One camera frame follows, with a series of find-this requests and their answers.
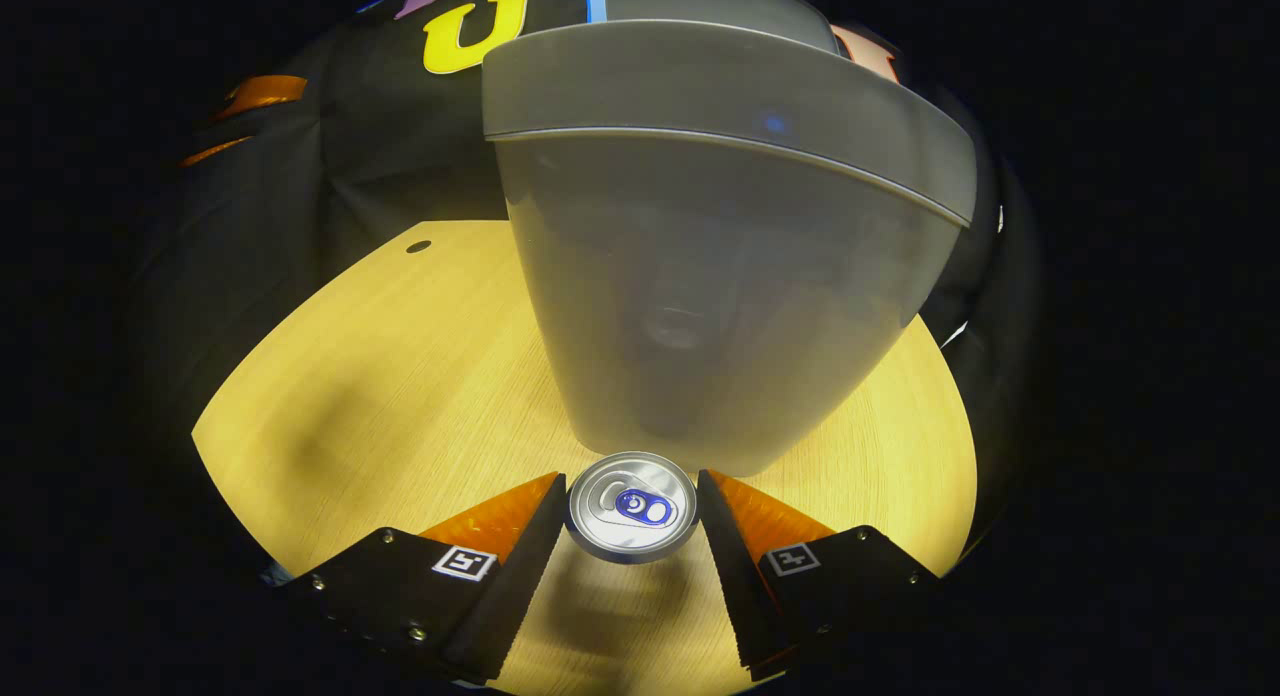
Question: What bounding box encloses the blue pop can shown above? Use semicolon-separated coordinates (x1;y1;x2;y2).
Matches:
564;451;701;565

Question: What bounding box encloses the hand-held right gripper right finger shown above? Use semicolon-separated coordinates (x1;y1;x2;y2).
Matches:
697;468;943;682

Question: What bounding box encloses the white desktop garbage bin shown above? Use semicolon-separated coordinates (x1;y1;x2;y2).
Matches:
480;0;979;479

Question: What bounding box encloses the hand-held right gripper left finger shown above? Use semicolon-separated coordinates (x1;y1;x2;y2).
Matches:
285;471;568;687

